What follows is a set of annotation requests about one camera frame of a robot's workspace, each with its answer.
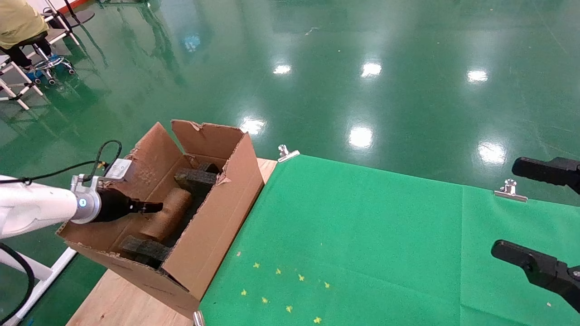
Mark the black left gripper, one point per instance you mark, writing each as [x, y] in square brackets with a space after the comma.
[113, 206]

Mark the black stool with wheels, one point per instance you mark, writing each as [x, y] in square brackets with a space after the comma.
[50, 61]

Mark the black foam block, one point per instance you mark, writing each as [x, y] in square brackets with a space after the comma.
[197, 177]
[145, 250]

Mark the person in yellow shirt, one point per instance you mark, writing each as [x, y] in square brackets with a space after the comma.
[18, 22]

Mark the large open cardboard carton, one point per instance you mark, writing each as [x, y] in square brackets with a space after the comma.
[213, 226]

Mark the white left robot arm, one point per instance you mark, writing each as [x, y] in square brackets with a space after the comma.
[31, 208]

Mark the small brown cardboard box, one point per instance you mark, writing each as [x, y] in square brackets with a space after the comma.
[167, 217]

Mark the white tube frame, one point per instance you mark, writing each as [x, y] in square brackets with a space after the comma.
[45, 274]

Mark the green cloth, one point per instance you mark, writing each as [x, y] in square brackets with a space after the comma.
[385, 253]

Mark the white tube rack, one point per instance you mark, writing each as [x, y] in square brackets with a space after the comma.
[18, 97]

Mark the black round stand base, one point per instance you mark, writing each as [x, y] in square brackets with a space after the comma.
[81, 18]

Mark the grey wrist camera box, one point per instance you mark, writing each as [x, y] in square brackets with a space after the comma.
[118, 168]

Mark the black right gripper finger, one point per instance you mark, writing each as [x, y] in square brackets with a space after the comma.
[539, 267]
[548, 171]

